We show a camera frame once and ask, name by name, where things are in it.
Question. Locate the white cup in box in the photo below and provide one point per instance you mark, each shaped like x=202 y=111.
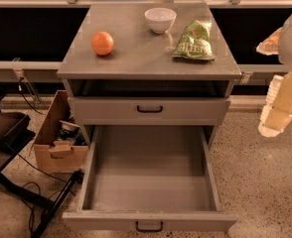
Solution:
x=69 y=126

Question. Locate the white bowl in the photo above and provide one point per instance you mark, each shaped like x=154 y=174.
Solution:
x=160 y=20

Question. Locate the grey drawer cabinet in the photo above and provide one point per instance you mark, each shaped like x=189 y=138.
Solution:
x=141 y=64

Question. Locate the green chip bag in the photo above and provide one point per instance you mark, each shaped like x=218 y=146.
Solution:
x=195 y=42

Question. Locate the dark tray on stand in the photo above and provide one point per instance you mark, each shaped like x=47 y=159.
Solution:
x=12 y=124

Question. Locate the closed grey upper drawer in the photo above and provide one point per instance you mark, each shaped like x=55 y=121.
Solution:
x=148 y=111

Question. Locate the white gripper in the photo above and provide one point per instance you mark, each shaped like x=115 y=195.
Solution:
x=275 y=117

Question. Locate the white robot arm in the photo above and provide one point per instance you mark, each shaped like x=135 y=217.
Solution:
x=285 y=48

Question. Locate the black stand frame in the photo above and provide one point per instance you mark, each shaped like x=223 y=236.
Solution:
x=50 y=207

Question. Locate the cardboard box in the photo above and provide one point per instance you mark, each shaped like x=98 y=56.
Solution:
x=54 y=155

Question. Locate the open grey lower drawer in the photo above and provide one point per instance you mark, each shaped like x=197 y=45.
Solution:
x=149 y=179

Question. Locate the orange fruit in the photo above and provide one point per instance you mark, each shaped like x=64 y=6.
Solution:
x=102 y=43

